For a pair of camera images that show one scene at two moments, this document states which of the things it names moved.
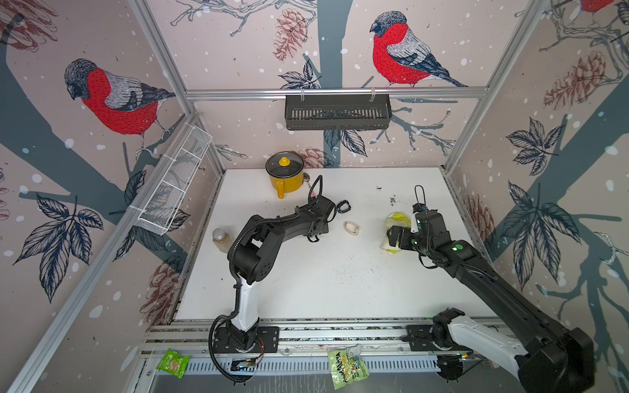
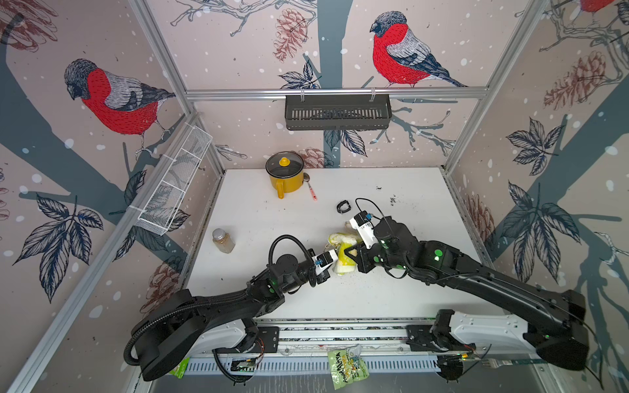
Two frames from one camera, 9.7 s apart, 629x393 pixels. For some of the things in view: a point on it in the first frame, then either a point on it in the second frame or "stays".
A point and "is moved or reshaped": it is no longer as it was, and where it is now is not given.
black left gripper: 325,227 -> 321,279
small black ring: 339,205 stays
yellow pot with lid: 286,171 stays
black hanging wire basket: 337,111 stays
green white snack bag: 346,366 stays
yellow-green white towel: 400,219 is moved or reshaped
